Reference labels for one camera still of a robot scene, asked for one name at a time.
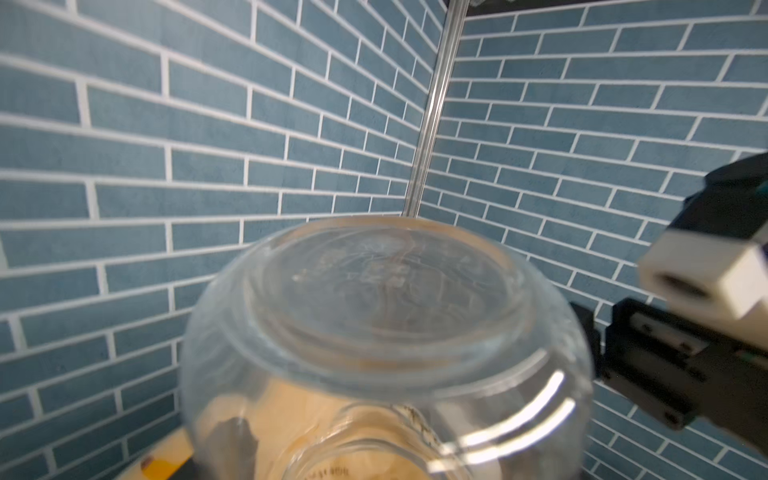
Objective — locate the banana print bin bag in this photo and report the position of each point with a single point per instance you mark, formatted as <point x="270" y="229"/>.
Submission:
<point x="301" y="435"/>

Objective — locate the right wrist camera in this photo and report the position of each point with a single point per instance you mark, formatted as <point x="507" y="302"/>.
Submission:
<point x="710" y="263"/>

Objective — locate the clear glass jar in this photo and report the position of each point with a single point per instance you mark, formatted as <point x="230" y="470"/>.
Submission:
<point x="484" y="351"/>

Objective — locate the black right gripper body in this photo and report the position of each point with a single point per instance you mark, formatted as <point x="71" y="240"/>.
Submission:
<point x="677" y="371"/>

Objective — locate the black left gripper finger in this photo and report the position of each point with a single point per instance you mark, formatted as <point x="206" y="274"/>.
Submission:
<point x="230" y="451"/>

